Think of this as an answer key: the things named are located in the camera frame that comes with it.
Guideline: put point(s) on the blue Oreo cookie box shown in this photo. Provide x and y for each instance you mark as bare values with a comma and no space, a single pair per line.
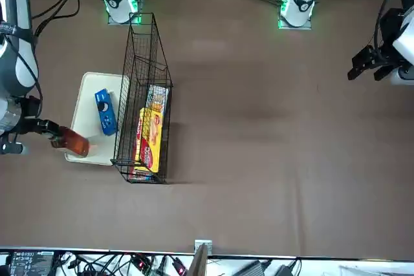
105,111

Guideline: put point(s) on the blue red chocolate cookie box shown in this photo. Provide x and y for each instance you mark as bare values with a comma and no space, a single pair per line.
142,176

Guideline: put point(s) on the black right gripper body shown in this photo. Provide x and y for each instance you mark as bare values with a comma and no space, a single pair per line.
32,125

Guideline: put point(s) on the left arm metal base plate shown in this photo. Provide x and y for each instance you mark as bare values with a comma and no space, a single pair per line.
305,26

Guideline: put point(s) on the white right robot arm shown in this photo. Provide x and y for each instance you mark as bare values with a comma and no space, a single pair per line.
26,69

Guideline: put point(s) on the black power adapter white print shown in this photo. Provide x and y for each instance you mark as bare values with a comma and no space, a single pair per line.
29,263

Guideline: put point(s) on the large black power adapter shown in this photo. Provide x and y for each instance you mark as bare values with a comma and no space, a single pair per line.
250,268

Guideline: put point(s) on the amber tea bottle white cap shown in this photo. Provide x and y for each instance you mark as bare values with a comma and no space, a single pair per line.
77,143

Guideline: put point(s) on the silver aluminium post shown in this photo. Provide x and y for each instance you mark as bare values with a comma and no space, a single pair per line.
202,247

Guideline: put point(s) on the white orange snack box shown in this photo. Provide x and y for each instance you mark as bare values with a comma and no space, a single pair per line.
158,98

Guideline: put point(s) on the red lit plug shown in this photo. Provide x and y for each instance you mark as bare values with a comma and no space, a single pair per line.
139,262
179,266

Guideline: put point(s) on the cream plastic tray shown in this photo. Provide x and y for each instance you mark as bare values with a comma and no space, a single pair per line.
85,111

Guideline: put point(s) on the small black power adapter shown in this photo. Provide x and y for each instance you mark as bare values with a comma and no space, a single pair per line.
284,271

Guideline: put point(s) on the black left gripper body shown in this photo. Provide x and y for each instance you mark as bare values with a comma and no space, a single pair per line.
389,27

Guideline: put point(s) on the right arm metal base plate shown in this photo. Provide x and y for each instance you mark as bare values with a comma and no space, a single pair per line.
141,4

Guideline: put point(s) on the yellow red biscuit box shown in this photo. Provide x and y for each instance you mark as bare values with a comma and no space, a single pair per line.
152,133

